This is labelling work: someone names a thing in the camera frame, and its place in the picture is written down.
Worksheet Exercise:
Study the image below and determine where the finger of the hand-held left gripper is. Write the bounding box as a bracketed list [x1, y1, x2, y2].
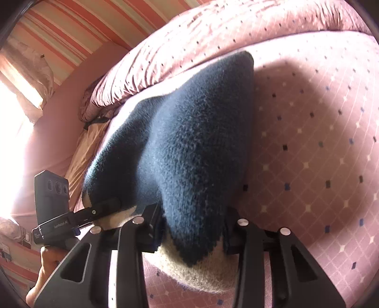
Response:
[71, 198, 122, 229]

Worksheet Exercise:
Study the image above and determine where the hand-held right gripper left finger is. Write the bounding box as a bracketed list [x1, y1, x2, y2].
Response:
[34, 204, 163, 308]

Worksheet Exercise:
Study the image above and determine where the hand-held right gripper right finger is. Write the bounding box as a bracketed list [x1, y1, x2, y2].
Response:
[223, 209, 346, 308]

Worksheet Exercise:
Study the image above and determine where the navy diamond-pattern knit sweater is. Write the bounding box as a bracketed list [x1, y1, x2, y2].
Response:
[82, 51, 255, 294]

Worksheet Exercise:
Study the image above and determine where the person's left forearm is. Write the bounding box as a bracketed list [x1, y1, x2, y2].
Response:
[26, 278, 50, 307]

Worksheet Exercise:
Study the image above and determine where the person's left hand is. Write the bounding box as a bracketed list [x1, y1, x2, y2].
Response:
[38, 246, 70, 282]

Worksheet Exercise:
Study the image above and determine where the orange pillow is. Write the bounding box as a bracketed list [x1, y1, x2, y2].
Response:
[67, 117, 119, 205]

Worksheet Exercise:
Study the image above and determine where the pink headboard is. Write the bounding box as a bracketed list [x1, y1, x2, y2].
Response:
[12, 41, 131, 217]

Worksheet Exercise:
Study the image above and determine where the dark cloth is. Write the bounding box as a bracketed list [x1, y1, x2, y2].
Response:
[78, 85, 102, 122]

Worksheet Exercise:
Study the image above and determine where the purple dotted bed sheet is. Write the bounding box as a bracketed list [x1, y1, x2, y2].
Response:
[108, 30, 379, 308]

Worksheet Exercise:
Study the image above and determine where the beige curtain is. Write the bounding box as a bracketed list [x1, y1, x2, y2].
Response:
[0, 37, 55, 122]

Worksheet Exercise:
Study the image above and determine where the purple dotted folded duvet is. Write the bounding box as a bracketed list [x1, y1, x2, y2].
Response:
[78, 0, 374, 122]

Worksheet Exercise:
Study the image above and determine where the black strap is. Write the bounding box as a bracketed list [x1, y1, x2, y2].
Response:
[83, 117, 110, 130]

